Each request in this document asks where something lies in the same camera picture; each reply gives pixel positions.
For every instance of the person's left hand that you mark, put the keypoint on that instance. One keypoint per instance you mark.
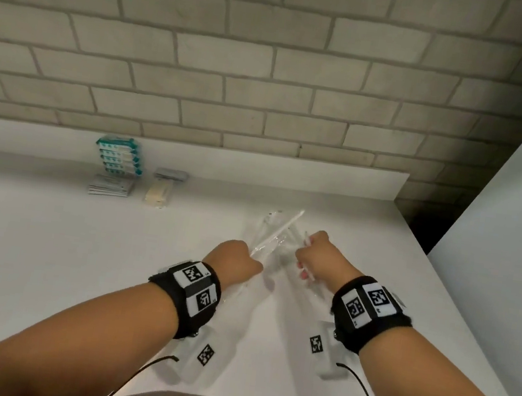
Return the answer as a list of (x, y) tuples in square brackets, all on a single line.
[(230, 263)]

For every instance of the person's right hand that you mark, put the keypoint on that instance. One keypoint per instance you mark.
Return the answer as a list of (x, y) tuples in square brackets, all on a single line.
[(325, 258)]

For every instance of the person's left fingers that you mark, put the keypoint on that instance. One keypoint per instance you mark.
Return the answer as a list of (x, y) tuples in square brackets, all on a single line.
[(254, 266)]

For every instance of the person's right fingers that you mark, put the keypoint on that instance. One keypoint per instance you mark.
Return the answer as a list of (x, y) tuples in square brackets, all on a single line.
[(303, 262)]

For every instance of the clear plastic wrapper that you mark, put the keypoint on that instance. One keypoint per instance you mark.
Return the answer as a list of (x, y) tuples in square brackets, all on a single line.
[(282, 256)]

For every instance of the person's left forearm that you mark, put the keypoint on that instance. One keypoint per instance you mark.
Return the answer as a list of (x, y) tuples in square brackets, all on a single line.
[(62, 337)]

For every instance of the black left wristband with markers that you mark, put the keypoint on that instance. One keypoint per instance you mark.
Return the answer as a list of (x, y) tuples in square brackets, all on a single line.
[(191, 299)]

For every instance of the black wristband with markers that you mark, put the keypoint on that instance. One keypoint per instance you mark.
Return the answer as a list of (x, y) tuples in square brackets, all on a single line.
[(366, 312), (191, 299)]

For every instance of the black right wristband with markers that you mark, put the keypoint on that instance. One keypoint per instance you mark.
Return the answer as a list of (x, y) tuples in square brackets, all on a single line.
[(366, 312)]

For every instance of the white backsplash board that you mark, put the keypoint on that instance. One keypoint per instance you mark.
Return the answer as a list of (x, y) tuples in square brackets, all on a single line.
[(198, 161)]

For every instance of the beige wrapped sticks bundle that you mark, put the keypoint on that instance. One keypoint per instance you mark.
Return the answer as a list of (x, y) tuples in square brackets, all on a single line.
[(160, 193)]

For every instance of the small grey packets pile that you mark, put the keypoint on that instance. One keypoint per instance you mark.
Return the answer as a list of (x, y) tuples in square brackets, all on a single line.
[(171, 175)]

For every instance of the stack of grey flat packets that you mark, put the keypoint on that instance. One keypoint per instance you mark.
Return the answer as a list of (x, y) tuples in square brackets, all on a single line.
[(111, 186)]

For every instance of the stack of teal packets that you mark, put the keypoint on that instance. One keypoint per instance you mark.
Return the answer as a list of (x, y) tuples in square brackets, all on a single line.
[(119, 156)]

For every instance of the white right wrist camera module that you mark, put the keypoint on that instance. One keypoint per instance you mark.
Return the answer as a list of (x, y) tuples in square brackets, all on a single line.
[(324, 349)]

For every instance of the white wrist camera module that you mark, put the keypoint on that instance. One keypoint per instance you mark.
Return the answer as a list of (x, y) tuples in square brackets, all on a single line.
[(208, 352), (324, 349)]

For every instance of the white left wrist camera module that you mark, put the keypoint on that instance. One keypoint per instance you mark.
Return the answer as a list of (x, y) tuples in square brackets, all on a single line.
[(208, 352)]

